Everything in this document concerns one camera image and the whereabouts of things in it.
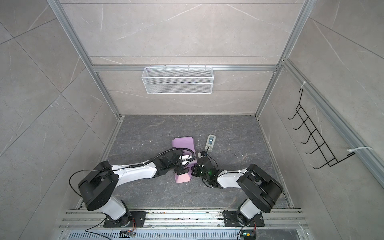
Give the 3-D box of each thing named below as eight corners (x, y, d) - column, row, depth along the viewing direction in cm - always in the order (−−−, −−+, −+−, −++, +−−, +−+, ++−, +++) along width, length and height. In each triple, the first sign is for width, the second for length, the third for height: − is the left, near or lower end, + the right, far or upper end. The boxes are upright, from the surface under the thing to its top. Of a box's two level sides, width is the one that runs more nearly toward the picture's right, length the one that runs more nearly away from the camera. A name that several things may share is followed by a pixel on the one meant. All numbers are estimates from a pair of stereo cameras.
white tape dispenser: (204, 150, 102) (205, 145, 98) (208, 137, 109) (208, 133, 104) (212, 151, 101) (212, 147, 97) (215, 139, 108) (215, 135, 103)
